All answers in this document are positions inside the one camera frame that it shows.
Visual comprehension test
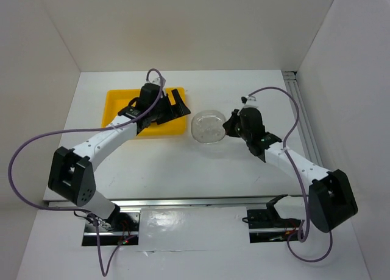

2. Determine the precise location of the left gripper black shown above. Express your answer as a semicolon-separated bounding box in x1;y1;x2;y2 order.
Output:
149;88;190;125

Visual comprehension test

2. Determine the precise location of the clear glass plate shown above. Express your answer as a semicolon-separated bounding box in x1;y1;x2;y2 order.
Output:
191;110;226;144

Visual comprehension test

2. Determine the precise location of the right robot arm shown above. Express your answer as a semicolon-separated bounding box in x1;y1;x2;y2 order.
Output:
222;93;358;233

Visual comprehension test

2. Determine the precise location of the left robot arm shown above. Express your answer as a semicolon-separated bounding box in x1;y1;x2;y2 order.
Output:
48;79;171;231

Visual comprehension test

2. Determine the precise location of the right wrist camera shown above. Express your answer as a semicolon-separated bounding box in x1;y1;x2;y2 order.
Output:
241;95;258;109

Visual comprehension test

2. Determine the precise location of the aluminium rail right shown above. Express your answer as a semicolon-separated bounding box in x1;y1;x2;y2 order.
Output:
282;71;323;166

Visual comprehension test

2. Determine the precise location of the aluminium rail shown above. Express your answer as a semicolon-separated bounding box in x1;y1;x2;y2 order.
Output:
282;71;323;166
47;195;308;209

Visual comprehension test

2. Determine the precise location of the aluminium rail front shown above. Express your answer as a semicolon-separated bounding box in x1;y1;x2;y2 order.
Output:
47;195;308;209

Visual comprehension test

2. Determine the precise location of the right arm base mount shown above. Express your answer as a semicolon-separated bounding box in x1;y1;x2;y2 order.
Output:
241;195;301;243

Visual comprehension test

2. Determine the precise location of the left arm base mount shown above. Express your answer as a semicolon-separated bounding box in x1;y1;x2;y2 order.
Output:
74;209;141;247

